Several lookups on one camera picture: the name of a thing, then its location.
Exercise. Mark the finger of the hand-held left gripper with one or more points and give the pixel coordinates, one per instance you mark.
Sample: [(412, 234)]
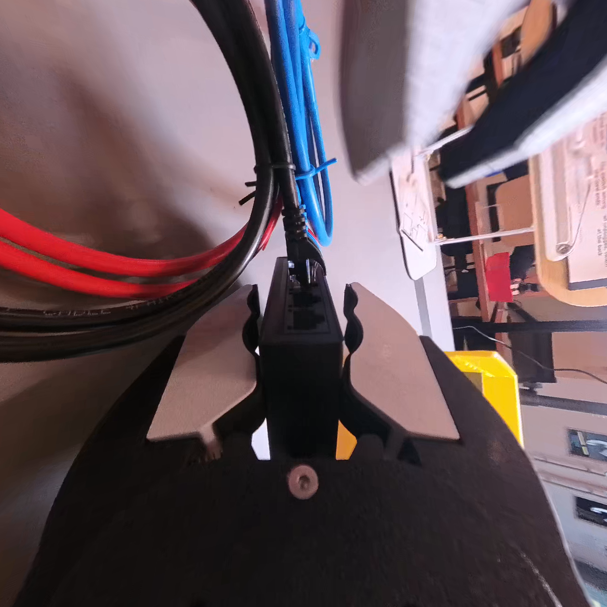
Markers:
[(569, 121), (379, 95)]

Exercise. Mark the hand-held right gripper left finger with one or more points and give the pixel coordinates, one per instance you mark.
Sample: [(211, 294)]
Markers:
[(208, 374)]

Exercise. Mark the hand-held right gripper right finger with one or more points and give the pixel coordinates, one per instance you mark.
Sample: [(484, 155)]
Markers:
[(393, 374)]

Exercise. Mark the large yellow plastic bin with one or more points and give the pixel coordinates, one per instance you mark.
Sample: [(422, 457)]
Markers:
[(498, 403)]

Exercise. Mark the white paper sheet with clip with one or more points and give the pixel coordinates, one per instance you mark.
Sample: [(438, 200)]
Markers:
[(417, 246)]

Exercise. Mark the red box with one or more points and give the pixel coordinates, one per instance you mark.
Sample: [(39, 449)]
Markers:
[(499, 280)]

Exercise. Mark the wooden clipboard with paper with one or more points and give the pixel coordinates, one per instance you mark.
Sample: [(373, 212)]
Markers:
[(550, 280)]

